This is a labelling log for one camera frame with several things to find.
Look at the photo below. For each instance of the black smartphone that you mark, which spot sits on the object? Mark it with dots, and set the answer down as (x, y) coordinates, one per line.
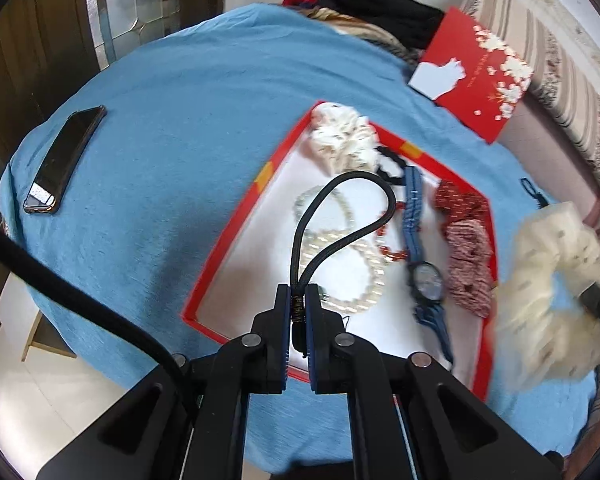
(65, 155)

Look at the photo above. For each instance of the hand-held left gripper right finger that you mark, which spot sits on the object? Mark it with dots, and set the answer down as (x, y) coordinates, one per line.
(317, 340)

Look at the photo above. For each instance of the red floral box lid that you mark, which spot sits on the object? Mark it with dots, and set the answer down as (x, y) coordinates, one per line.
(475, 80)

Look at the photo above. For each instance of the white patterned scrunchie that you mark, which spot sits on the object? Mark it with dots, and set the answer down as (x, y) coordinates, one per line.
(342, 135)

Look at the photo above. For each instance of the metal framed glass door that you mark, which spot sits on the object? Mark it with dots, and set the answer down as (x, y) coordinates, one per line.
(135, 5)

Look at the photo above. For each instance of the long striped floral cushion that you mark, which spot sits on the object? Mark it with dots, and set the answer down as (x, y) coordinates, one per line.
(555, 65)

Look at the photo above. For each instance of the blue towel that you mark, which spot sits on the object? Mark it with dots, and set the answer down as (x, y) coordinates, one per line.
(180, 110)

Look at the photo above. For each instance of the red patterned scrunchie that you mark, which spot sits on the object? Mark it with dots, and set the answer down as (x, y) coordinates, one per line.
(462, 200)

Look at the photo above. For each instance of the pink sofa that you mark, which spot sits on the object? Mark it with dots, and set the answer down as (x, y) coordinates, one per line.
(550, 160)

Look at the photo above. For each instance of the pile of clothes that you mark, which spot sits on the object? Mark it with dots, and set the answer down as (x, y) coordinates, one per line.
(375, 5)

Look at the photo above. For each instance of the red-rimmed white tray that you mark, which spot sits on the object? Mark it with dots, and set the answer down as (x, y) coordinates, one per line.
(260, 260)

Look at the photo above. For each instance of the red checked scrunchie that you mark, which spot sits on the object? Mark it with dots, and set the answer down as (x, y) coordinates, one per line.
(470, 265)

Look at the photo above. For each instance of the cream dotted scrunchie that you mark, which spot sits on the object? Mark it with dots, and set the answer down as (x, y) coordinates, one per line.
(545, 270)

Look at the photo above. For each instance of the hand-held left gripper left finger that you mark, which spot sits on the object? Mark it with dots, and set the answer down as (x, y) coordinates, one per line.
(275, 340)

